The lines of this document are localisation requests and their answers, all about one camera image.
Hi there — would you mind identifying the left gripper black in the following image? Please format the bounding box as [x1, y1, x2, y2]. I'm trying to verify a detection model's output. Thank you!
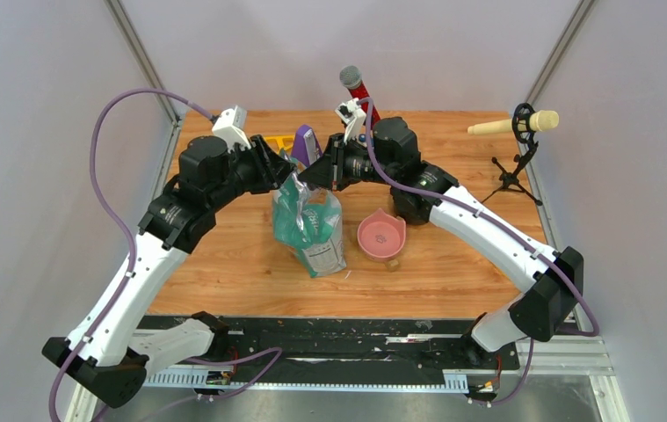
[208, 134, 299, 211]

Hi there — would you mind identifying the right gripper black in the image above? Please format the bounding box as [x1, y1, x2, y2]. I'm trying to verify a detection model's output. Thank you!
[298, 134, 396, 193]

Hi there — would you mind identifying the green pet food bag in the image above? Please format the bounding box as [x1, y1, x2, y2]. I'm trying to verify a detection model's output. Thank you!
[272, 152, 346, 278]

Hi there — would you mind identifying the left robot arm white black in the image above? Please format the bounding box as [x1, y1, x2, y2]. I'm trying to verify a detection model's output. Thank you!
[42, 135, 296, 409]

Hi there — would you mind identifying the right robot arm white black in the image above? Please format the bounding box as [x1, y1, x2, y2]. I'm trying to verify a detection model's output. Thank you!
[300, 117, 584, 367]

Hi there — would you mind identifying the pink cat-ear pet bowl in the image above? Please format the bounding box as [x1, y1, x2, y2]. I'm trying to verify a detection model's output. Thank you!
[357, 208, 407, 262]

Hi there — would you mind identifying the black pet bowl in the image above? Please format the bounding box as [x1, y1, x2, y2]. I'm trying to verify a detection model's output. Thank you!
[390, 187, 435, 226]

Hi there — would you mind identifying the yellow green toy triangle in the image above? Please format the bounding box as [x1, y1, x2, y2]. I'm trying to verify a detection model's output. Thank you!
[265, 135, 294, 155]

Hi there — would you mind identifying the purple metronome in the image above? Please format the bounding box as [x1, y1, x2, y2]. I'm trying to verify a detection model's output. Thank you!
[291, 125, 323, 171]

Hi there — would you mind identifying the red glitter microphone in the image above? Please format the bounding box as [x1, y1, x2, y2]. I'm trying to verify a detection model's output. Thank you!
[339, 65, 370, 99]

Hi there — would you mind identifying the small wooden block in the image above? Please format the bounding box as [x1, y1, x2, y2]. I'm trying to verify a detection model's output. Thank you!
[384, 259, 401, 272]

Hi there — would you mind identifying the cream microphone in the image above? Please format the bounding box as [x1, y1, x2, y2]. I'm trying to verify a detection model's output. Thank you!
[467, 110, 560, 135]

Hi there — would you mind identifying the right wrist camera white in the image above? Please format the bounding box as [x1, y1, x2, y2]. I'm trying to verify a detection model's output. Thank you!
[334, 98, 366, 144]

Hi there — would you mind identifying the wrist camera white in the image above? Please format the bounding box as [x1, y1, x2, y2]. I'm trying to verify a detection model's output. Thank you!
[212, 105, 250, 150]
[334, 98, 366, 144]

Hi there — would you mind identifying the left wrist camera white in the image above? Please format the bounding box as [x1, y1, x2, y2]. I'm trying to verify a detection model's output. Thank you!
[212, 105, 250, 150]

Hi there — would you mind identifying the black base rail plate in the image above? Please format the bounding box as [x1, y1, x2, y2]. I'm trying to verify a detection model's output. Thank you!
[141, 314, 524, 387]

